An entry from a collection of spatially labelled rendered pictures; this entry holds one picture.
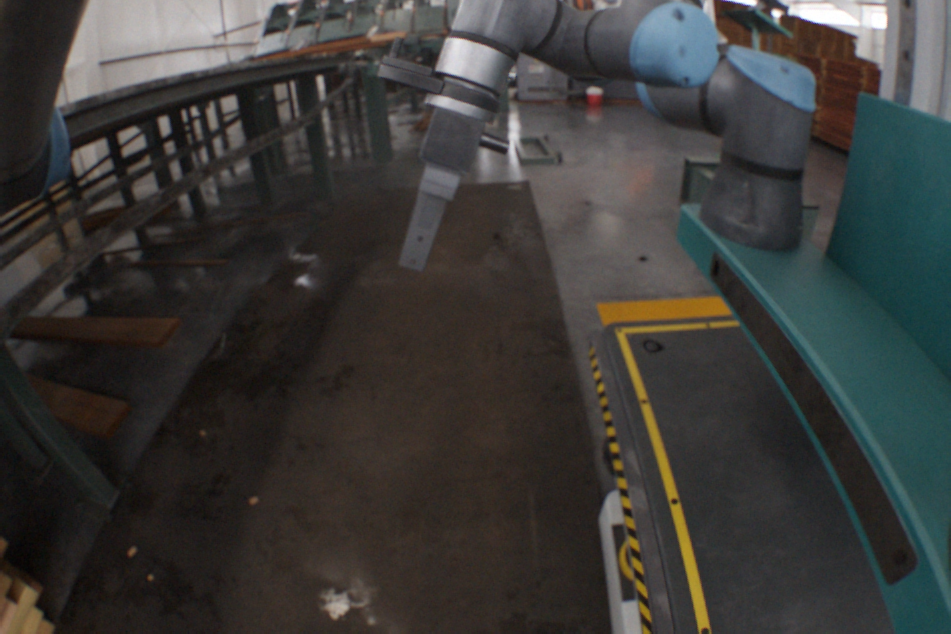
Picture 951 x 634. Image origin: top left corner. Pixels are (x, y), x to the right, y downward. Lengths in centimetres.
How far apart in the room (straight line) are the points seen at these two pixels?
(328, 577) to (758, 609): 67
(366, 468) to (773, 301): 79
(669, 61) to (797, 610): 54
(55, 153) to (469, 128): 35
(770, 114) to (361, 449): 94
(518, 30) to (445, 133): 13
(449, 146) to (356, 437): 74
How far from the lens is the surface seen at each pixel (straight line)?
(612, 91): 672
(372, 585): 80
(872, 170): 54
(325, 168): 246
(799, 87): 53
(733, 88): 54
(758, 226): 53
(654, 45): 35
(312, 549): 86
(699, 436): 58
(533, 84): 613
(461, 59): 41
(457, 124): 38
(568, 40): 45
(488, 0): 43
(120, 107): 110
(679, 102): 60
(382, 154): 318
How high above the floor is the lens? 75
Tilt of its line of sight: 31 degrees down
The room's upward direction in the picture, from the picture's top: 4 degrees counter-clockwise
